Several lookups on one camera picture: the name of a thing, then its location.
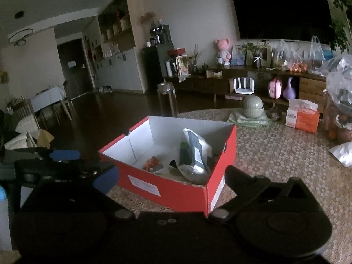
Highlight red cardboard box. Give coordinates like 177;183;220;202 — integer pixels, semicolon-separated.
98;116;237;218

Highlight white cushion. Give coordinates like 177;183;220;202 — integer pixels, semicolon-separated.
15;115;40;134

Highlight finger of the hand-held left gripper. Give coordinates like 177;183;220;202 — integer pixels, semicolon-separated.
41;159;116;183
12;147;80;162

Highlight potted green tree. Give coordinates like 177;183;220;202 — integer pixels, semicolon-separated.
327;0;352;55

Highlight silver foil pouch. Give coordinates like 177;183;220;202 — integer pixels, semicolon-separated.
169;159;212;185

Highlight plastic bag of oranges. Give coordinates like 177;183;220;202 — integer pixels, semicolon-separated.
273;39;308;72

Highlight potted grass plant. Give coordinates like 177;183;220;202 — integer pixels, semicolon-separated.
190;42;205;73

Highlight flat red box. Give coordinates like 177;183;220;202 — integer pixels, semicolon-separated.
168;48;187;58

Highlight clear bag of fruit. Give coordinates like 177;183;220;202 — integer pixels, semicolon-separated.
323;91;352;143

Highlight grey low cabinets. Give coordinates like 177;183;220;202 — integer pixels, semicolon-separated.
92;47;145;94

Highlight large clear plastic bag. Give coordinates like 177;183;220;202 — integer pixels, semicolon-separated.
320;54;352;113

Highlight folded green cloth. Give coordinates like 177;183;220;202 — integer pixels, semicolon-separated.
227;110;271;128

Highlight dark side cabinet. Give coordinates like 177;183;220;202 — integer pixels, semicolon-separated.
141;42;175;92

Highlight black coffee machine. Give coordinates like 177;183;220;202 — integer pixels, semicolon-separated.
149;25;171;47

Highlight white printed pouch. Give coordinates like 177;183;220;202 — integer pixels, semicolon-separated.
183;128;213;171

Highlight dark round ornament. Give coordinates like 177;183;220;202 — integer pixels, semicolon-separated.
267;106;282;121

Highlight clear bag with blue items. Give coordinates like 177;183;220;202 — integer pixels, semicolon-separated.
308;36;328;69

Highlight white wifi router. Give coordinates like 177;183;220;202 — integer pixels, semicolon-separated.
232;77;255;94

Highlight potted plant striped vase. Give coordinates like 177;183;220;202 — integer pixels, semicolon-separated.
242;40;271;69

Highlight dried flower bouquet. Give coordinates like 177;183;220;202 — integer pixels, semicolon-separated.
141;11;165;29

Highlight wooden television cabinet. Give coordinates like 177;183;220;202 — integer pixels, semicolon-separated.
173;64;329;108

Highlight grey plastic bag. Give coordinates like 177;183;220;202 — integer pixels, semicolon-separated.
328;141;352;168

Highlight photo picture frame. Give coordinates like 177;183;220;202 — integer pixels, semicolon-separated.
231;45;246;66

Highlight orange tissue box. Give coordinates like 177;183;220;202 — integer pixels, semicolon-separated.
284;99;321;134

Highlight wooden picture frame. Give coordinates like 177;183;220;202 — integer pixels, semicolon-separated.
256;47;272;67

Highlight dark door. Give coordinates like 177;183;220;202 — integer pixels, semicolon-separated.
57;37;95;98

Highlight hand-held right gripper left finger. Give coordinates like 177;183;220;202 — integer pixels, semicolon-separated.
22;166;136;221

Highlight yellow cloth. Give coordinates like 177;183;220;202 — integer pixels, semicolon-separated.
36;129;55;149

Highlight tall glass jar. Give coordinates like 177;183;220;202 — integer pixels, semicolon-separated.
157;82;179;118

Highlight colourful keychain charm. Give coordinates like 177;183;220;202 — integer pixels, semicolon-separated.
141;156;163;172

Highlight pink plush doll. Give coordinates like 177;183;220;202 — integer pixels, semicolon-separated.
214;38;231;66

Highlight ring ceiling lamp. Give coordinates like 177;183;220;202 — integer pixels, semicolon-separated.
8;28;34;46

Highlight dining table white cloth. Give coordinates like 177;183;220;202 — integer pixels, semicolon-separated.
30;86;66;113

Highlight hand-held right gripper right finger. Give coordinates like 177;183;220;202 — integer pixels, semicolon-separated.
207;166;328;223

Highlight pink round bag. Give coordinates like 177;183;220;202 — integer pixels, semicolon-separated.
268;77;284;99

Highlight wall shelf unit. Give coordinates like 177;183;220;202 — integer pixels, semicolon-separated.
97;0;136;50

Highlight green round ceramic pot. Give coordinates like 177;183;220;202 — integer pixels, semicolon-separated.
241;95;265;118

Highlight printed snack bag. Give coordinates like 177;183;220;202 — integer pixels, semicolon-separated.
176;55;191;77

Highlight black television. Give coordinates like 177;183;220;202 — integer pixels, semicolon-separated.
231;0;334;44

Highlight wooden chair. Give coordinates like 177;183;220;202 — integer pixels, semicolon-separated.
62;80;77;120
12;99;42;132

